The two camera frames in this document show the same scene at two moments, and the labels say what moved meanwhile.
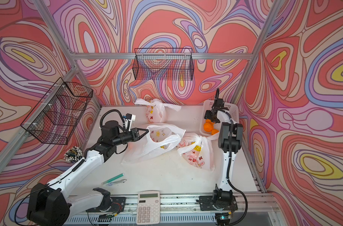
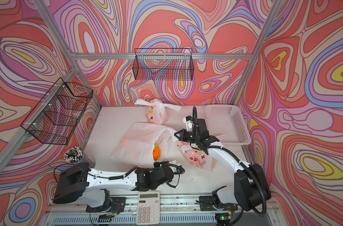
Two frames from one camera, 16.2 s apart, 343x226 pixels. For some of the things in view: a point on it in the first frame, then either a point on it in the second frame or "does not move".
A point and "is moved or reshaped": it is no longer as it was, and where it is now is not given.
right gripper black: x=208 y=116 to x=182 y=138
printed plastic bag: x=156 y=109 does not move
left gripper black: x=136 y=137 to x=163 y=165
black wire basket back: x=163 y=64 does not move
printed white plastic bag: x=197 y=149 does not move
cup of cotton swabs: x=73 y=154 does not move
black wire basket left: x=54 y=119 does not move
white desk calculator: x=148 y=207 does not move
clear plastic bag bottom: x=159 y=140 is moved or reshaped
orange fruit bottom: x=214 y=131 to x=156 y=153
